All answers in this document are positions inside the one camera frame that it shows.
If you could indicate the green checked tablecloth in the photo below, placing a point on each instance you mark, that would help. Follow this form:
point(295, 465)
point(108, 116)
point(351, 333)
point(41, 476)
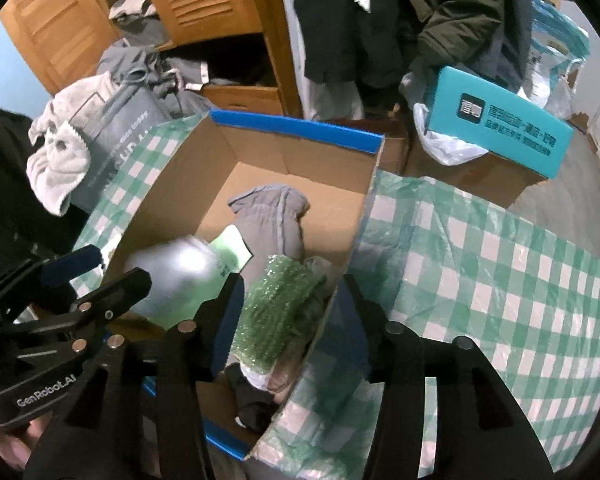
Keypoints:
point(480, 300)

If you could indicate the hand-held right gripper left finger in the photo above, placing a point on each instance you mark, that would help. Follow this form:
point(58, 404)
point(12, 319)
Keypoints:
point(228, 325)

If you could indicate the pile of grey clothes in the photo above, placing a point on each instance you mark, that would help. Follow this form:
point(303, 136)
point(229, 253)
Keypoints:
point(155, 60)

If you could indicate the grey paper shopping bag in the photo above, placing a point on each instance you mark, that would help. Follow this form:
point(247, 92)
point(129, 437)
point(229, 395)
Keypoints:
point(120, 150)

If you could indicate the clear plastic bag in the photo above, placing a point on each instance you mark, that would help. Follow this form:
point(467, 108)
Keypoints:
point(322, 270)

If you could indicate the grey knit cloth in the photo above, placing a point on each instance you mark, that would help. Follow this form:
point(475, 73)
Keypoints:
point(275, 220)

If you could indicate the blue clear plastic bags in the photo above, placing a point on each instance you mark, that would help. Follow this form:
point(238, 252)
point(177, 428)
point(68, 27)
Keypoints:
point(555, 55)

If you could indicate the pale green insole card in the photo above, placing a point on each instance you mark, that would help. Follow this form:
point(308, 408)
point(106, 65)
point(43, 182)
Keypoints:
point(235, 247)

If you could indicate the light green microfiber cloth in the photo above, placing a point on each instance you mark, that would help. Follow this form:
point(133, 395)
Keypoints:
point(175, 275)

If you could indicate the blue-sided cardboard box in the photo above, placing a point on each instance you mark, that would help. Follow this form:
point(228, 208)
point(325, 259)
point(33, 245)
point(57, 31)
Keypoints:
point(260, 170)

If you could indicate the brown cardboard box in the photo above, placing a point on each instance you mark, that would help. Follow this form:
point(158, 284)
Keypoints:
point(485, 180)

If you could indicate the wooden wardrobe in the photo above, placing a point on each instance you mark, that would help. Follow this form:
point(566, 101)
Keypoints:
point(180, 20)

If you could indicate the dark sock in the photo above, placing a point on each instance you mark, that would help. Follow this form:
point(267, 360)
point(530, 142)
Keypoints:
point(252, 400)

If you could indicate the white fluffy towel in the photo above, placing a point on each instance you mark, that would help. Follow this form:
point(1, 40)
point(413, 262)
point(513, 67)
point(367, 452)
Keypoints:
point(60, 155)

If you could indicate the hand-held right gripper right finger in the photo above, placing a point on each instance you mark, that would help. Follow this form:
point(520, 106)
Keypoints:
point(355, 330)

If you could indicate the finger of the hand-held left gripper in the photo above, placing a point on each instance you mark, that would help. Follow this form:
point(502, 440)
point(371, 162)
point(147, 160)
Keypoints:
point(110, 295)
point(75, 262)

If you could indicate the teal printed box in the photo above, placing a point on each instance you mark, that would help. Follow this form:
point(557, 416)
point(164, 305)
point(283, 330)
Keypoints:
point(500, 120)

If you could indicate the person's left hand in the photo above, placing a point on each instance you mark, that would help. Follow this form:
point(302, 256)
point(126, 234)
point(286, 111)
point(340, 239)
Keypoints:
point(10, 447)

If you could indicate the white plastic bag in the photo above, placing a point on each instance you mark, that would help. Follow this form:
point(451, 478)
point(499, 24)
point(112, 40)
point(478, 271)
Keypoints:
point(445, 145)

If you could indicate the dark hanging jackets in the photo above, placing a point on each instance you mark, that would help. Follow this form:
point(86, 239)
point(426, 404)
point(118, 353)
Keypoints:
point(390, 15)

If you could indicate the green glittery sponge cloth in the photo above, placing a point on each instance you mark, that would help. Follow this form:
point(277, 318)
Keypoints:
point(280, 310)

